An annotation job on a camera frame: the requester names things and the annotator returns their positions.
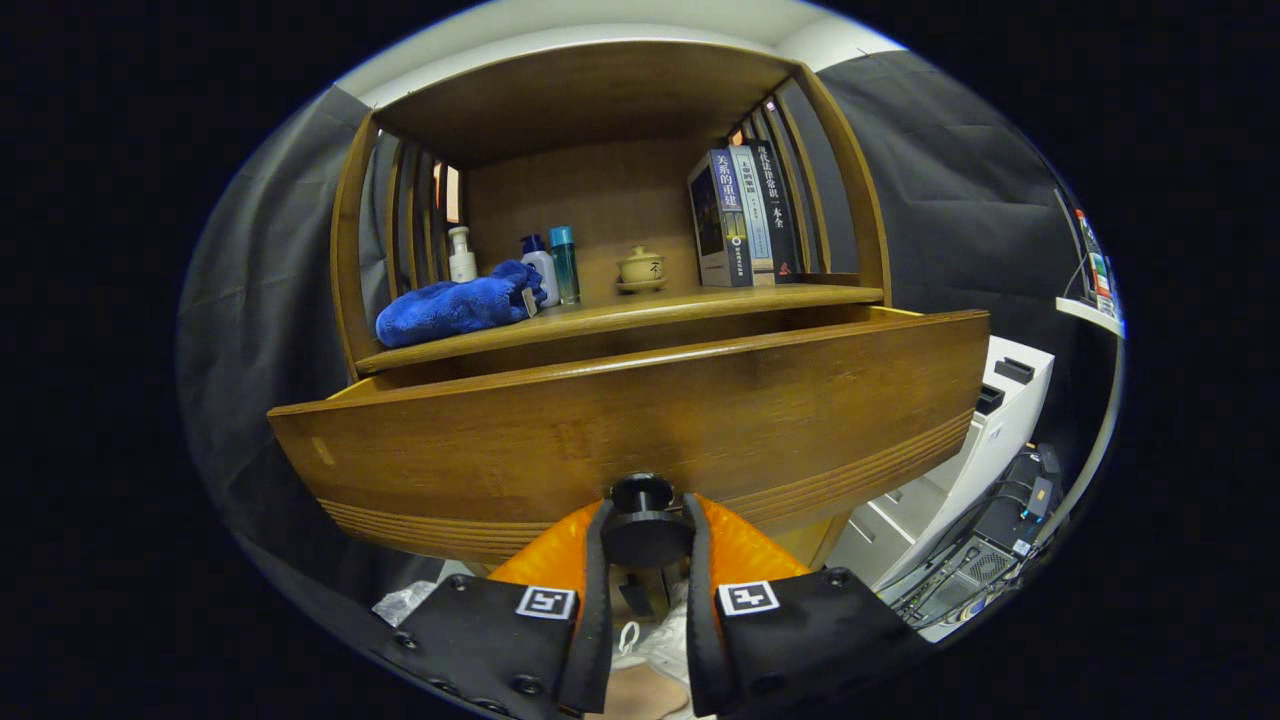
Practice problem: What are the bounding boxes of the person's white shoe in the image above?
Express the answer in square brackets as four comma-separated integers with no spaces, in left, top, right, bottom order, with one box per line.
[610,590,716,720]

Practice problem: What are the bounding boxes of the blue towel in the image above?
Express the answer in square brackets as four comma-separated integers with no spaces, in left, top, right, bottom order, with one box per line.
[376,260,546,349]

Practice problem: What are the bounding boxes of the white lotion bottle blue cap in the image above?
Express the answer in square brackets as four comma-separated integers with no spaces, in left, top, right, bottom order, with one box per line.
[520,234,561,308]

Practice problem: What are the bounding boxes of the blue spine book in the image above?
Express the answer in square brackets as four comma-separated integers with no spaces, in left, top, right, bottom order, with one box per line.
[687,148,753,289]

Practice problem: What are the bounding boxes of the computer tower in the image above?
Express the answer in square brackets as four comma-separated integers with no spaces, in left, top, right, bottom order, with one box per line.
[890,445,1066,641]

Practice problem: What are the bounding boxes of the grey spine book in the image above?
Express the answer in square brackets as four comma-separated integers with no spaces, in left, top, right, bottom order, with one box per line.
[728,145,776,286]

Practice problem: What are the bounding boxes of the wooden drawer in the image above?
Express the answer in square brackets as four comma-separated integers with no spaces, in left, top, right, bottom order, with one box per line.
[268,305,991,571]

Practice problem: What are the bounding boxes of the teal bottle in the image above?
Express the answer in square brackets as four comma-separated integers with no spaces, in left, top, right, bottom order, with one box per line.
[548,225,582,305]

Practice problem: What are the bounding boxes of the beige lidded teacup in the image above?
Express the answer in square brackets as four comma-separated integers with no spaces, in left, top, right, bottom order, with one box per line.
[615,245,669,294]

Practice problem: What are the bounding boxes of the clear plastic wrap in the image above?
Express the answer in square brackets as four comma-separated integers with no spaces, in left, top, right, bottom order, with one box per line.
[372,582,441,626]

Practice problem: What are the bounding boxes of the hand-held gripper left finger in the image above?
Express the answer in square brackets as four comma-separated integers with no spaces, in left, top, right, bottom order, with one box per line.
[370,495,616,720]

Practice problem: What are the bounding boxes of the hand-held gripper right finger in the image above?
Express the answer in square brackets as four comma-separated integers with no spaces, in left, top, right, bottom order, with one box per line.
[683,492,936,719]

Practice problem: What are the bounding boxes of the white round table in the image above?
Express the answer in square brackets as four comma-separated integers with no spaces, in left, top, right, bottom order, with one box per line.
[1055,295,1126,541]

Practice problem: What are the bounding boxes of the white drawer unit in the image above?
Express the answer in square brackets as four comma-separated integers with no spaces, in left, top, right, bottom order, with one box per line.
[825,335,1056,591]

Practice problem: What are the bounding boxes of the wooden countertop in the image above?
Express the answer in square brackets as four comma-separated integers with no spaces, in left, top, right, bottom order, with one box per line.
[355,283,886,376]

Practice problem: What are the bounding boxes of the wooden cabinet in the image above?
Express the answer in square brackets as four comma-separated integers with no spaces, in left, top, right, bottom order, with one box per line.
[330,40,894,621]

